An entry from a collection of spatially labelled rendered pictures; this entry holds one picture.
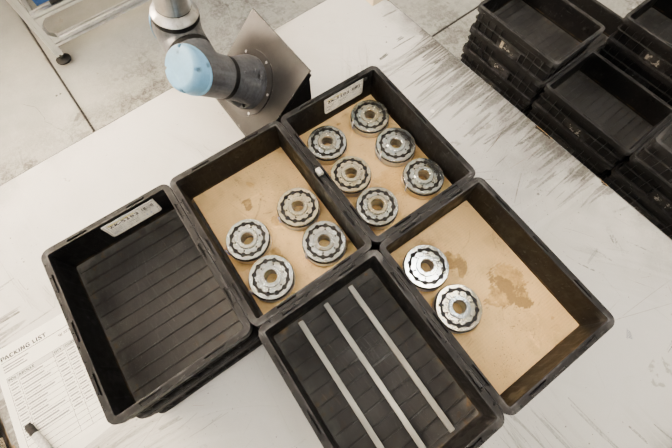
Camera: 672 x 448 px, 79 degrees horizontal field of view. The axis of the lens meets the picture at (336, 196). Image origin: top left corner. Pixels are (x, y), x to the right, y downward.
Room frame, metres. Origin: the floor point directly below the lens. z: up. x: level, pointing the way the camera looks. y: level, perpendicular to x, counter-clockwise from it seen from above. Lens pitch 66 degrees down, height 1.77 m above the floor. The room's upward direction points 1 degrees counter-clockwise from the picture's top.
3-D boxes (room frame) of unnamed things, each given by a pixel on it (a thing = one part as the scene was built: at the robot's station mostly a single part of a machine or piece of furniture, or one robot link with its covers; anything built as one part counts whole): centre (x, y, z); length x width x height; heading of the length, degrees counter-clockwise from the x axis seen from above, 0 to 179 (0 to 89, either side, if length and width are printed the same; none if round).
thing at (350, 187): (0.46, -0.04, 0.86); 0.10 x 0.10 x 0.01
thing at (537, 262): (0.17, -0.32, 0.87); 0.40 x 0.30 x 0.11; 34
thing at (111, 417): (0.17, 0.40, 0.92); 0.40 x 0.30 x 0.02; 34
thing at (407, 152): (0.54, -0.16, 0.86); 0.10 x 0.10 x 0.01
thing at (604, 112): (0.96, -1.06, 0.31); 0.40 x 0.30 x 0.34; 37
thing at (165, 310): (0.17, 0.40, 0.87); 0.40 x 0.30 x 0.11; 34
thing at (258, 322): (0.33, 0.15, 0.92); 0.40 x 0.30 x 0.02; 34
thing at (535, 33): (1.27, -0.82, 0.37); 0.40 x 0.30 x 0.45; 37
